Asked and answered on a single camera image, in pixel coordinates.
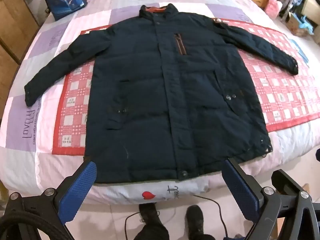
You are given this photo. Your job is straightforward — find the pink plastic bag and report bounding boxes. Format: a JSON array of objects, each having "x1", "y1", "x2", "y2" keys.
[{"x1": 265, "y1": 0, "x2": 280, "y2": 18}]

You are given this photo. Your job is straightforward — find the wooden wardrobe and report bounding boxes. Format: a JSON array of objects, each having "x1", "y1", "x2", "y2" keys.
[{"x1": 0, "y1": 0, "x2": 44, "y2": 120}]

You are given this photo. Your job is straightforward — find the cardboard box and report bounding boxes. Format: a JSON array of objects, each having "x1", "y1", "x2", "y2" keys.
[{"x1": 285, "y1": 14, "x2": 309, "y2": 37}]

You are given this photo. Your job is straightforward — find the red checkered mat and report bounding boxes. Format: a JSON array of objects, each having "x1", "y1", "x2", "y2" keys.
[{"x1": 52, "y1": 17, "x2": 320, "y2": 155}]

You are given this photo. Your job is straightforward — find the cyan plastic bag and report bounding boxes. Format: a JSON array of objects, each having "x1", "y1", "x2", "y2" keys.
[{"x1": 295, "y1": 15, "x2": 314, "y2": 34}]

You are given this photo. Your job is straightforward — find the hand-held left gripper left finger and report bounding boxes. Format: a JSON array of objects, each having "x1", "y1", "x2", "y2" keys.
[{"x1": 5, "y1": 156, "x2": 97, "y2": 240}]

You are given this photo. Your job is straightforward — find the light blue cloth strip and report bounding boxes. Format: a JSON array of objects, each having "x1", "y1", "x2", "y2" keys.
[{"x1": 291, "y1": 39, "x2": 309, "y2": 67}]

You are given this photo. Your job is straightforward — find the dark navy padded jacket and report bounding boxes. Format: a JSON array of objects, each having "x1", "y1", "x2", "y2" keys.
[{"x1": 24, "y1": 4, "x2": 299, "y2": 184}]

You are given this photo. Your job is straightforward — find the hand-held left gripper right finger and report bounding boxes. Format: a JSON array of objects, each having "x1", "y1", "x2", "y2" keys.
[{"x1": 222, "y1": 158, "x2": 320, "y2": 240}]

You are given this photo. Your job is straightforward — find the blue tote bag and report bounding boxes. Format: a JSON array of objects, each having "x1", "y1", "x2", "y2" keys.
[{"x1": 42, "y1": 0, "x2": 88, "y2": 22}]

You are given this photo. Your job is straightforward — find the black cable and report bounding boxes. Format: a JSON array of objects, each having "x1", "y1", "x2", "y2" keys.
[{"x1": 125, "y1": 194, "x2": 229, "y2": 240}]

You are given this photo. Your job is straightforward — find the black and tan suitcase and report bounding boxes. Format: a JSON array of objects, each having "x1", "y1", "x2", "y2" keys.
[{"x1": 297, "y1": 0, "x2": 320, "y2": 25}]

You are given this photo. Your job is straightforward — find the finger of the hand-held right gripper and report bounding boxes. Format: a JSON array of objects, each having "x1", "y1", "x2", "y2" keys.
[{"x1": 271, "y1": 170, "x2": 300, "y2": 195}]

